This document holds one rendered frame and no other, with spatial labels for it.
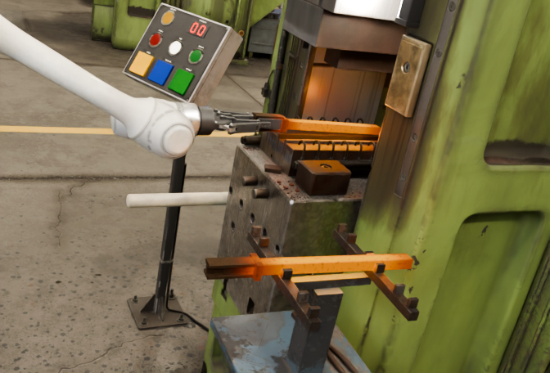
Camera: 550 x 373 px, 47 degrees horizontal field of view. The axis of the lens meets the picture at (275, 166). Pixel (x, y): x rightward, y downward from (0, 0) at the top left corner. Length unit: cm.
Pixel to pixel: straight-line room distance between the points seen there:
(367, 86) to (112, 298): 136
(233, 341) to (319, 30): 77
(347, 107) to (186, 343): 110
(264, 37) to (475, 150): 584
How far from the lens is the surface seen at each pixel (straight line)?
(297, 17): 170
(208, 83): 204
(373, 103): 209
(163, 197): 211
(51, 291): 274
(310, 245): 166
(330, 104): 200
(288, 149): 170
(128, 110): 139
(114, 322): 258
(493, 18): 136
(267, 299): 172
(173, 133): 135
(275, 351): 145
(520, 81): 155
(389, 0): 162
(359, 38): 166
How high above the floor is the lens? 156
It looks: 22 degrees down
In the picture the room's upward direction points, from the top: 11 degrees clockwise
